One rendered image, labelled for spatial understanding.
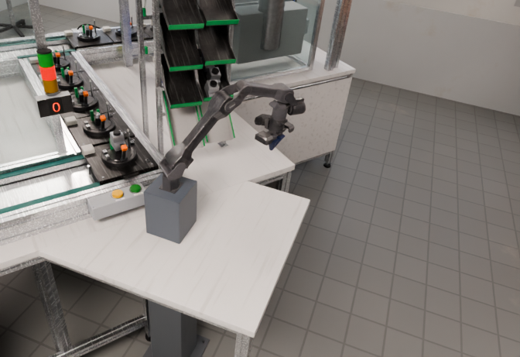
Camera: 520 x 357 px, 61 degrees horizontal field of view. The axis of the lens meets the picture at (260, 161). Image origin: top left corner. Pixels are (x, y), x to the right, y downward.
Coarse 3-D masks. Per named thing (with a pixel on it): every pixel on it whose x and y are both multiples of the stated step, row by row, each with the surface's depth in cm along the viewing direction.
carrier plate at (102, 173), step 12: (108, 144) 191; (132, 144) 193; (84, 156) 184; (96, 156) 183; (144, 156) 187; (96, 168) 177; (108, 168) 178; (120, 168) 179; (132, 168) 179; (144, 168) 180; (156, 168) 183; (108, 180) 173
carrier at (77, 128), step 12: (108, 108) 202; (72, 120) 200; (84, 120) 205; (96, 120) 197; (108, 120) 204; (120, 120) 208; (72, 132) 196; (84, 132) 197; (96, 132) 194; (108, 132) 197; (132, 132) 201; (84, 144) 190; (96, 144) 191
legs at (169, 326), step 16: (48, 272) 169; (80, 272) 156; (48, 288) 172; (48, 304) 177; (160, 304) 150; (48, 320) 184; (64, 320) 189; (160, 320) 193; (176, 320) 189; (192, 320) 204; (64, 336) 193; (160, 336) 200; (176, 336) 196; (192, 336) 212; (240, 336) 144; (64, 352) 196; (160, 352) 208; (176, 352) 203; (192, 352) 220; (240, 352) 149
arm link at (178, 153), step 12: (216, 96) 150; (228, 96) 149; (216, 108) 148; (204, 120) 150; (216, 120) 151; (192, 132) 152; (204, 132) 151; (180, 144) 153; (192, 144) 151; (168, 156) 153; (180, 156) 150
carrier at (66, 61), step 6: (54, 54) 244; (54, 60) 245; (60, 60) 249; (66, 60) 250; (72, 60) 255; (60, 66) 244; (66, 66) 245; (72, 66) 250; (78, 66) 250; (60, 72) 242
